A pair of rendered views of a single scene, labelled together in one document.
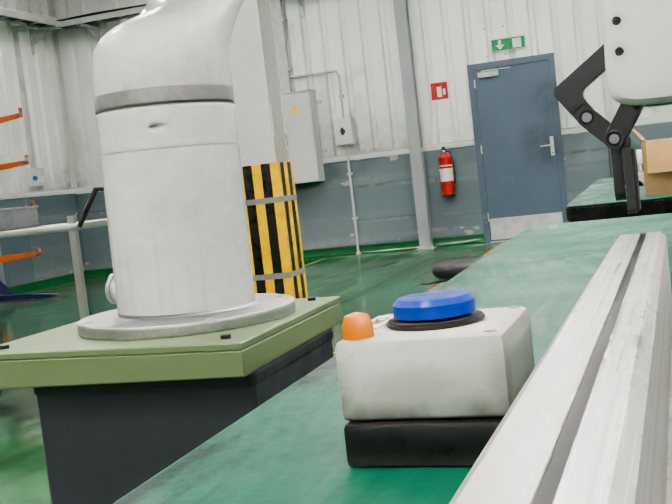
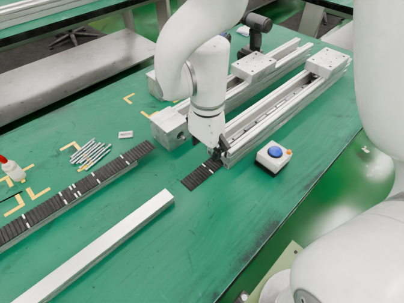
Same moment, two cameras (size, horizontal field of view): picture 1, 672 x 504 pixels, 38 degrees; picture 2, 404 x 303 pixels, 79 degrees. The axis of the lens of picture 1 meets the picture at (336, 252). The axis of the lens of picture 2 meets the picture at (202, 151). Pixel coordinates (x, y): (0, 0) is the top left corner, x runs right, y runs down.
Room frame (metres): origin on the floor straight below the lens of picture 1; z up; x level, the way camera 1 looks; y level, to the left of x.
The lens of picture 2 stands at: (1.02, -0.02, 1.43)
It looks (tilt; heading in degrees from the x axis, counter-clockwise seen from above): 49 degrees down; 207
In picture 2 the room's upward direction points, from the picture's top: straight up
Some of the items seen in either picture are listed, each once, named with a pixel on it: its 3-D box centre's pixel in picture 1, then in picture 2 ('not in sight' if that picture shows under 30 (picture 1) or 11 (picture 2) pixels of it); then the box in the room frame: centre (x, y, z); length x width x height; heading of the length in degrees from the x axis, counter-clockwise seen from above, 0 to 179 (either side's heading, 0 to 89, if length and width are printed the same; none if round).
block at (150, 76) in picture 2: not in sight; (165, 84); (0.31, -0.56, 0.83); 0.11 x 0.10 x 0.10; 71
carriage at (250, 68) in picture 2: not in sight; (252, 69); (0.10, -0.25, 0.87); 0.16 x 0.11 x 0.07; 160
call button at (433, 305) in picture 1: (434, 314); (275, 151); (0.47, -0.04, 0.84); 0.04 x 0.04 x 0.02
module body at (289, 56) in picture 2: not in sight; (250, 80); (0.10, -0.25, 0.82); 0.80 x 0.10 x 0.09; 160
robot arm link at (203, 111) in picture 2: not in sight; (207, 101); (0.59, -0.23, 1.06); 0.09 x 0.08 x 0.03; 71
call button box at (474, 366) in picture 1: (458, 379); (270, 157); (0.47, -0.05, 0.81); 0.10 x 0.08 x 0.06; 70
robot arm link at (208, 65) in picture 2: not in sight; (206, 71); (0.59, -0.23, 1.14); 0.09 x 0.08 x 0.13; 141
